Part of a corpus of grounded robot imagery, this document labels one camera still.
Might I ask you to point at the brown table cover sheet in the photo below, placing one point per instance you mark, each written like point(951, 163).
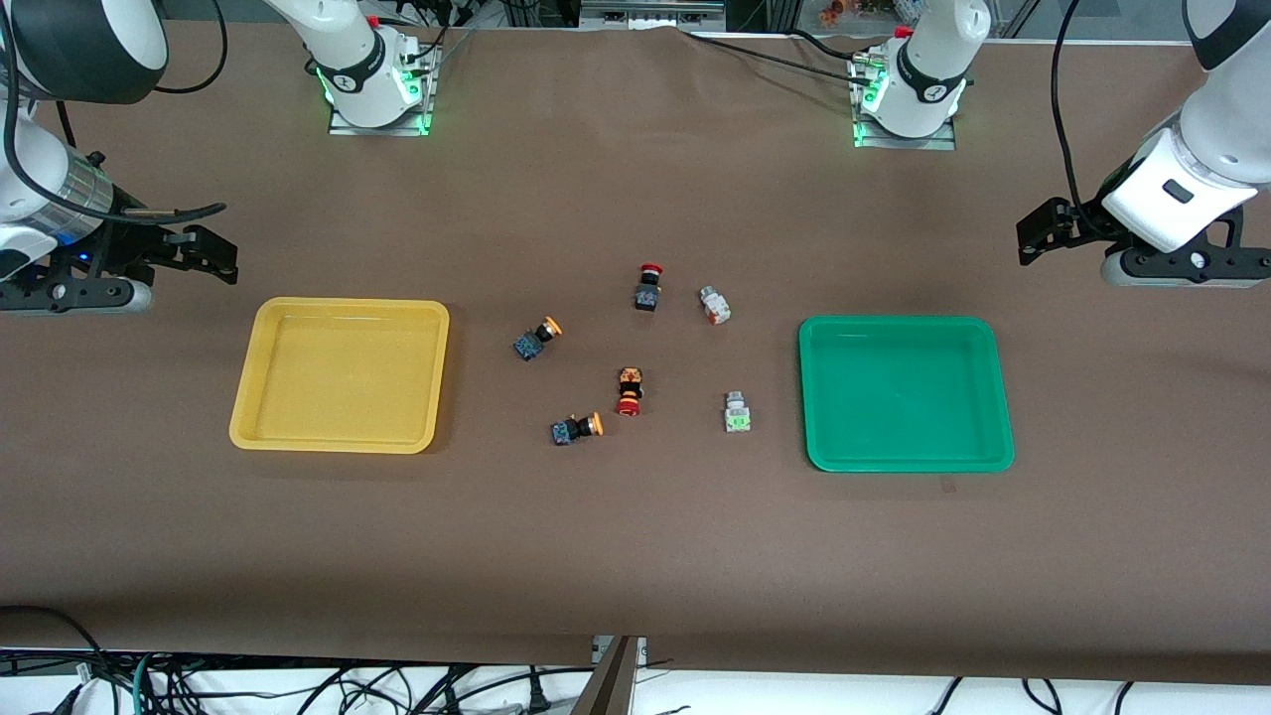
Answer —
point(635, 556)

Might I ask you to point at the aluminium table leg profile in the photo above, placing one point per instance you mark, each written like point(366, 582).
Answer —
point(611, 685)

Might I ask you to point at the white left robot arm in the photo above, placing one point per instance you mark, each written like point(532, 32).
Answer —
point(933, 70)

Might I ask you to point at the yellow push button blue block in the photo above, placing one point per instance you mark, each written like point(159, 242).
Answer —
point(536, 340)
point(576, 429)

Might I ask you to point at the white push button red lens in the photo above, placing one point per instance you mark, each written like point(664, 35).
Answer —
point(715, 305)

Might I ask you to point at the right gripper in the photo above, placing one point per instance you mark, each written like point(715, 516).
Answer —
point(121, 250)

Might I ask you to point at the red push button dark block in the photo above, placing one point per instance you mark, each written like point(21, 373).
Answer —
point(648, 290)

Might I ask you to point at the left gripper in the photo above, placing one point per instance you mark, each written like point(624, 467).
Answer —
point(1082, 224)

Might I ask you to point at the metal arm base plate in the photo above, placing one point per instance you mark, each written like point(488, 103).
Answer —
point(377, 130)
point(933, 145)

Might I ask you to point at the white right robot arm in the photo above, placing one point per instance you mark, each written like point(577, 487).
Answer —
point(348, 60)

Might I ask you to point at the yellow plastic tray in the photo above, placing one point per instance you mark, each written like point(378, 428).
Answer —
point(343, 377)

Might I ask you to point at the aluminium frame profile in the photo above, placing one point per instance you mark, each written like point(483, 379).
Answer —
point(650, 12)

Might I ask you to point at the black power plug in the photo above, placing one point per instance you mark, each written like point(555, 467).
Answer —
point(536, 695)

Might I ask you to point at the white push button green lens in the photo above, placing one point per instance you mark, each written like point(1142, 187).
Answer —
point(737, 412)

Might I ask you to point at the green plastic tray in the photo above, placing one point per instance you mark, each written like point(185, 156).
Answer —
point(904, 397)

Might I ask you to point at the red push button orange block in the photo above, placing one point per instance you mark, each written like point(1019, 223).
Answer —
point(630, 391)

